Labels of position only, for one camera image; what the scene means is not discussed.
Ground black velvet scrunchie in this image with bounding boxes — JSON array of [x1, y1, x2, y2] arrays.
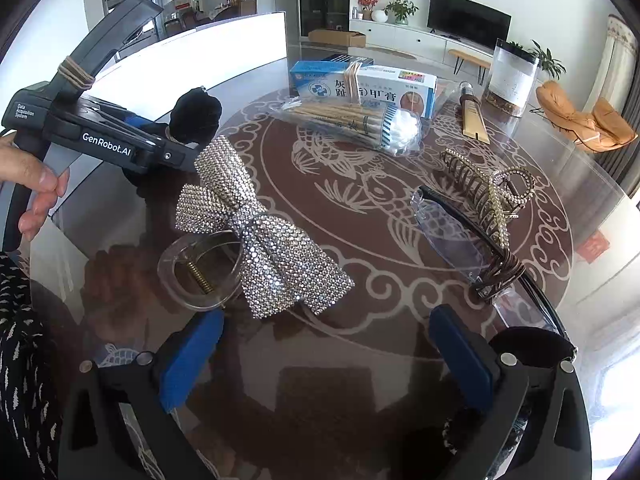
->
[[169, 87, 222, 148]]

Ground gold tube with silver cap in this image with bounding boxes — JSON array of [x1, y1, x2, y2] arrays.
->
[[459, 81, 489, 144]]

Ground black patterned sleeve forearm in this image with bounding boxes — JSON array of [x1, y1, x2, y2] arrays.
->
[[1, 255, 61, 479]]

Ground person's left hand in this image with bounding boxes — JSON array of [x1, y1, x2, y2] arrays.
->
[[0, 133, 70, 240]]

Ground white cardboard storage box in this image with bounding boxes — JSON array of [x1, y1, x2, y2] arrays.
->
[[1, 6, 286, 119]]

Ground rhinestone bow hair clip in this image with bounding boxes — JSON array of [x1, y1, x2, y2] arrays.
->
[[157, 136, 355, 318]]

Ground gold pearl claw hair clip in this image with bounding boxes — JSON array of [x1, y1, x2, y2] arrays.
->
[[440, 148, 535, 249]]

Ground black box on table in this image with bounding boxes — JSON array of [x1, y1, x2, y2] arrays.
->
[[324, 53, 374, 66]]

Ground blue white medicine box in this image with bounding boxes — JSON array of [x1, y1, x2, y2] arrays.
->
[[290, 61, 437, 119]]

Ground brown cardboard box on floor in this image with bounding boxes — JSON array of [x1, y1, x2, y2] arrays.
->
[[307, 29, 367, 48]]

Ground bag of cotton swabs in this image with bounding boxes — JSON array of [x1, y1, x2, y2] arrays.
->
[[274, 98, 423, 156]]

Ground orange lounge chair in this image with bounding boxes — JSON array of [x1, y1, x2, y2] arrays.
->
[[536, 80, 638, 154]]

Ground red flower vase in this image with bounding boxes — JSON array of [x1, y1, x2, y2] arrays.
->
[[356, 0, 380, 20]]

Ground green potted plant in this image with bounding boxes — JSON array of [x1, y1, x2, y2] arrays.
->
[[384, 0, 419, 25]]

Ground white tv cabinet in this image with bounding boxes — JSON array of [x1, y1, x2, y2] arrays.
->
[[349, 20, 492, 67]]

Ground clear cylindrical container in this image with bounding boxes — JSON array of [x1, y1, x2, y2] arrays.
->
[[483, 38, 539, 118]]

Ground small wooden bench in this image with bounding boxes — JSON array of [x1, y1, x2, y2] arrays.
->
[[448, 49, 491, 86]]

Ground black flat television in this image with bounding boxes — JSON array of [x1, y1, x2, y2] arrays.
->
[[427, 0, 511, 49]]

